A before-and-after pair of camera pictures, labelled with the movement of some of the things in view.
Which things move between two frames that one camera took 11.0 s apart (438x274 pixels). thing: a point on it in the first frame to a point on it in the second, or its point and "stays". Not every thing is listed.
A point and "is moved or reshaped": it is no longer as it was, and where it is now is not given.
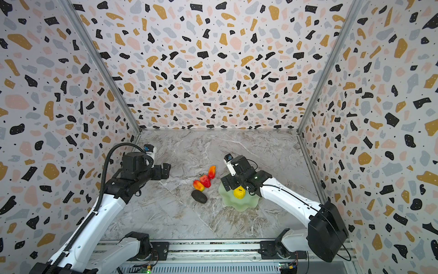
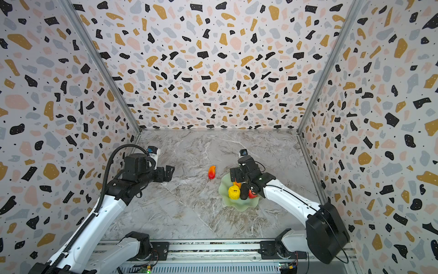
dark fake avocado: [199, 196] to [244, 190]
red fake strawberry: [205, 181] is moved or reshaped
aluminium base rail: [244, 256] stays
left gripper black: [158, 174] stays
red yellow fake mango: [211, 172] stays
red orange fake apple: [198, 185] is moved or reshaped
